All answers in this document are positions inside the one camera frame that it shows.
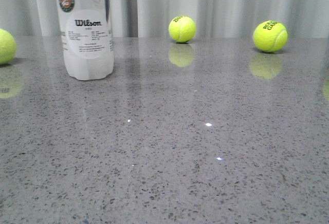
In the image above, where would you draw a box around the white Wilson tennis ball can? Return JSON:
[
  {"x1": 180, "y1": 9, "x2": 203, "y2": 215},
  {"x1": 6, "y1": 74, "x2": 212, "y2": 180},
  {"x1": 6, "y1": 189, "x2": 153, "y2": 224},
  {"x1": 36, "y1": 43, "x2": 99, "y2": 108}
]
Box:
[{"x1": 56, "y1": 0, "x2": 114, "y2": 81}]

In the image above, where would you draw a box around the centre tennis ball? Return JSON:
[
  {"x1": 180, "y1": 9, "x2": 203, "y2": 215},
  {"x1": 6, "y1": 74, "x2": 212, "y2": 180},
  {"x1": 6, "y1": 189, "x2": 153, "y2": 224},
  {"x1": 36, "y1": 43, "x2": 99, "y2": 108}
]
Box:
[{"x1": 168, "y1": 16, "x2": 196, "y2": 43}]

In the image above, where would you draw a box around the right Roland Garros tennis ball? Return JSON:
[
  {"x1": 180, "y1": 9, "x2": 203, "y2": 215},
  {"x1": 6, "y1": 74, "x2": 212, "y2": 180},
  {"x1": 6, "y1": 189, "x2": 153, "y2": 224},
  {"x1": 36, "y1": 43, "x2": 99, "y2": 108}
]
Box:
[{"x1": 253, "y1": 20, "x2": 288, "y2": 52}]

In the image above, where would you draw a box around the far left tennis ball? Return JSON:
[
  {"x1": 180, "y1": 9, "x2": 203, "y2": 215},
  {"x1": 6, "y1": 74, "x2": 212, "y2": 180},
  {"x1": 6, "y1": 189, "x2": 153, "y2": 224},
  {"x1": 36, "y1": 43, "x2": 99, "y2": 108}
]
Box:
[{"x1": 0, "y1": 29, "x2": 17, "y2": 65}]

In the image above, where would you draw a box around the grey pleated curtain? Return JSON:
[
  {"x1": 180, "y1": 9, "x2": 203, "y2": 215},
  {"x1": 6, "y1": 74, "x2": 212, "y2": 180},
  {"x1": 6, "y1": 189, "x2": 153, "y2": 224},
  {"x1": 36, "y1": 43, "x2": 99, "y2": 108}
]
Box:
[{"x1": 1, "y1": 0, "x2": 328, "y2": 38}]

